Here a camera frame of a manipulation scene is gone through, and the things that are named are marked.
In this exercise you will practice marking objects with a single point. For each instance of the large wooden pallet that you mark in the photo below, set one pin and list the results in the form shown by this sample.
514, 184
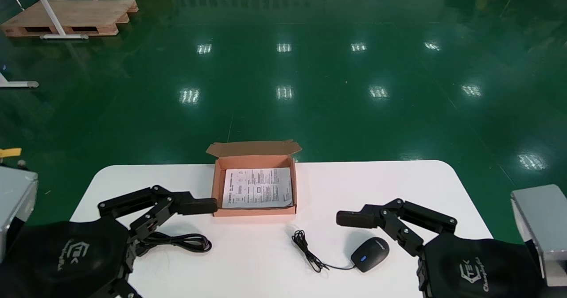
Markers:
88, 14

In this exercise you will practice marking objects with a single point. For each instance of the white table foot bar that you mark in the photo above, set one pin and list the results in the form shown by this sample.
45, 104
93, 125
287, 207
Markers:
17, 84

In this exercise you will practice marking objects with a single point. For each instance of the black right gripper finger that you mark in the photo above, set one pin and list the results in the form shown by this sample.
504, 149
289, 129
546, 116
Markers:
354, 218

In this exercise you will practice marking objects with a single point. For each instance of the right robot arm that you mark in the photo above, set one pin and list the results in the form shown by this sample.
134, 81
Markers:
540, 218

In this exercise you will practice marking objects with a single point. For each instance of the white table frame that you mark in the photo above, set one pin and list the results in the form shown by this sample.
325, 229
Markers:
48, 12

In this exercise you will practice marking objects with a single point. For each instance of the printed white instruction sheet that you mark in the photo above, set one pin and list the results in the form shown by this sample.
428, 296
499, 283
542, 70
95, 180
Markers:
257, 187

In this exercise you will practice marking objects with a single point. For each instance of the open brown cardboard box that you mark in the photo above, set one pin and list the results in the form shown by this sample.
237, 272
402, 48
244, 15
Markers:
252, 149

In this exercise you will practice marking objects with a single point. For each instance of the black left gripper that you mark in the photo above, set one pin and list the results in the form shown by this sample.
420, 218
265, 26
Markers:
62, 258

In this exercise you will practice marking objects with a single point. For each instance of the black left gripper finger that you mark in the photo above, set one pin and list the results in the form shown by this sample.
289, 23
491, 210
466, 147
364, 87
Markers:
197, 206

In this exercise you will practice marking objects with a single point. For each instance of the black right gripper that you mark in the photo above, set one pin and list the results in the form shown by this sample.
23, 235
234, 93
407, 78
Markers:
478, 267

